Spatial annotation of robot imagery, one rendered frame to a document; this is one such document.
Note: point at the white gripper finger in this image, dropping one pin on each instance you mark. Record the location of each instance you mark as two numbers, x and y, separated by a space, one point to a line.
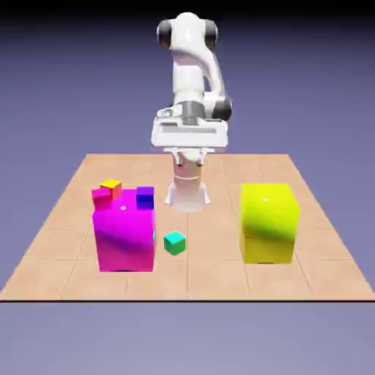
200 158
179 158

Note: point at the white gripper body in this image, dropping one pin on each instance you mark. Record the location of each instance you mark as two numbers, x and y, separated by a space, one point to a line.
189 137

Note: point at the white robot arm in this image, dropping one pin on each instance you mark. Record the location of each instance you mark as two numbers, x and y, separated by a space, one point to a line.
187 58

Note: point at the small purple cube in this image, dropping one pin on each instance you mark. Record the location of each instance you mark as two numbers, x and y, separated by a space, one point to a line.
145 197

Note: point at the small orange cube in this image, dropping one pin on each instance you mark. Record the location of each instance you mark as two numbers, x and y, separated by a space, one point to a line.
112 187

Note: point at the small teal cube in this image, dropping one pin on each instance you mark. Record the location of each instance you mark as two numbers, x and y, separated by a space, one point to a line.
174 242

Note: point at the small red cube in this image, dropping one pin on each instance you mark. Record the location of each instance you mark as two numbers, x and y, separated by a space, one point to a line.
101 199

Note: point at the large yellow box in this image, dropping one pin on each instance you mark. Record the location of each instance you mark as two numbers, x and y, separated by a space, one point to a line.
268 225

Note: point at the large magenta box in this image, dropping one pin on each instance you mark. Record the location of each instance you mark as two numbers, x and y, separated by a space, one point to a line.
124 237

